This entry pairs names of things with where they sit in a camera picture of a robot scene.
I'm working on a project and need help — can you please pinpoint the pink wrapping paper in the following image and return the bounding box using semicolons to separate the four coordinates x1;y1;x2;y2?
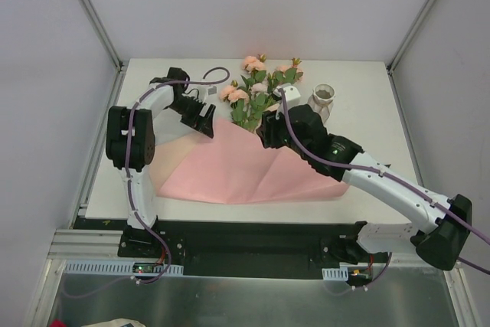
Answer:
149;118;348;204

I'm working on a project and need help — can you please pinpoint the pink flower stem pale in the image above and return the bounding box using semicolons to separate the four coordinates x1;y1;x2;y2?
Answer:
250;83;268;129

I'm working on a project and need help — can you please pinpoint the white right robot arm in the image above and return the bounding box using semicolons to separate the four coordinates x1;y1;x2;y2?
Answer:
257;105;472;270

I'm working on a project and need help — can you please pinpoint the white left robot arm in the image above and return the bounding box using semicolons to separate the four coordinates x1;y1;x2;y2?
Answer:
106;67;216;257

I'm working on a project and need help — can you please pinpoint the white ribbed vase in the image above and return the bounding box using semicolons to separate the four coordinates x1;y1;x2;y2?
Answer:
307;83;335;126

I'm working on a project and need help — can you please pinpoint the beige cloth bottom edge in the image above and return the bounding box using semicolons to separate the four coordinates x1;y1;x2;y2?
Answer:
84;318;145;327

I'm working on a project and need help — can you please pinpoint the red object bottom edge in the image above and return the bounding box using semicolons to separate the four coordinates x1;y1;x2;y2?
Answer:
48;319;67;327

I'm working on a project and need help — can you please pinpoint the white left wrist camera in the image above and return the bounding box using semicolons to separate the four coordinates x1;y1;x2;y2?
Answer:
185;85;217;101

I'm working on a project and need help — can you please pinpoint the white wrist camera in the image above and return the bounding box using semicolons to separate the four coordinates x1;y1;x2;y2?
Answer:
272;84;302;108
185;85;217;101

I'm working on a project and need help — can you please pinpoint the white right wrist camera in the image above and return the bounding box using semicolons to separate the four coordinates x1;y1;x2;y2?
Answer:
272;84;302;108

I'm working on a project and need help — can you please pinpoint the right white cable duct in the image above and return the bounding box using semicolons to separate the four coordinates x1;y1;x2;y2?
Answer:
322;267;349;282

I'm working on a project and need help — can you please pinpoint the white cable duct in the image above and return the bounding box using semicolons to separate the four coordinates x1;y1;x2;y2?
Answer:
322;267;349;282
64;260;184;277

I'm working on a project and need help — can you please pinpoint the left aluminium frame post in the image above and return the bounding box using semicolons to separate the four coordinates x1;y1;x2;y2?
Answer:
78;0;124;71

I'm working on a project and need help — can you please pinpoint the aluminium frame post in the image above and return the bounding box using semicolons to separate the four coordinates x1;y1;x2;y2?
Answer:
387;0;439;76
78;0;124;71

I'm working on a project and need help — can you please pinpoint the left white cable duct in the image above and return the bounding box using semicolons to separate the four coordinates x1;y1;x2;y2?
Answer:
64;260;184;277

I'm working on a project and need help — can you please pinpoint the right aluminium frame post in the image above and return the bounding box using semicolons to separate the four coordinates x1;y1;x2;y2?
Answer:
387;0;439;76

